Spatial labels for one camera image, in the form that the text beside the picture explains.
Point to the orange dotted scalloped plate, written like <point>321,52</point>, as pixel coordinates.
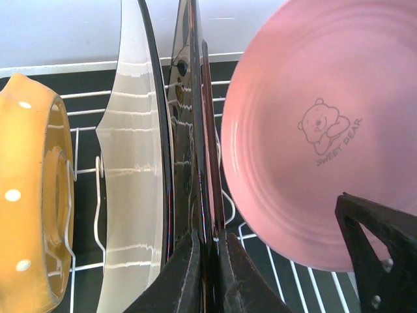
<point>37,197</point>

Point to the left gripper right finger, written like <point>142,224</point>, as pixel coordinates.
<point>243,289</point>

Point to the white square plate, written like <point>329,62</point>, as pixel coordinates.
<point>130,140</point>

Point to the pink round plate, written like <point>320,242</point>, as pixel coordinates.
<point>322,102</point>

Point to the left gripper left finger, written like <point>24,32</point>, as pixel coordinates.
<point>177,287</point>

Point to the white wire dish rack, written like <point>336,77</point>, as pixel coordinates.
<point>86,93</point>

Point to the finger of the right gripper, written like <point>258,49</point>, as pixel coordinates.
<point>381,242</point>

